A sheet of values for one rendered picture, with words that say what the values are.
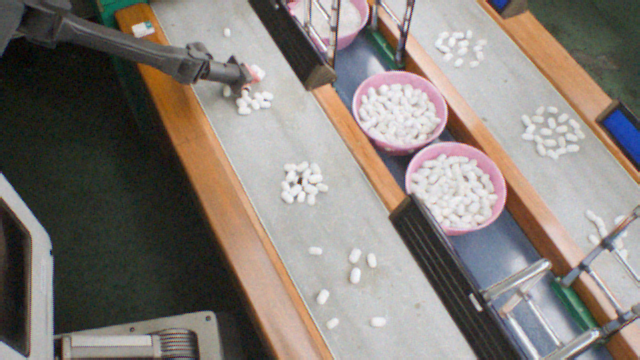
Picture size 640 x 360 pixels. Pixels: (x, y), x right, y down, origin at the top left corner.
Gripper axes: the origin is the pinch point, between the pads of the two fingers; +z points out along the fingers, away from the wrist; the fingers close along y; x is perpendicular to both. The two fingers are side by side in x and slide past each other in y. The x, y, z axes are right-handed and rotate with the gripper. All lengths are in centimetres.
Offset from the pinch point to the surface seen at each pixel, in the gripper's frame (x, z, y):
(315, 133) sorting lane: -2.9, 6.2, -23.1
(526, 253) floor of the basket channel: -20, 37, -78
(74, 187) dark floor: 101, -3, 43
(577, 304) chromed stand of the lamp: -24, 35, -97
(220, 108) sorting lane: 9.8, -9.0, -3.5
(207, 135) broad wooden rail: 12.4, -16.2, -12.1
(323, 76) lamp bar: -26.8, -17.7, -30.8
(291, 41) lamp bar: -26.3, -19.9, -19.1
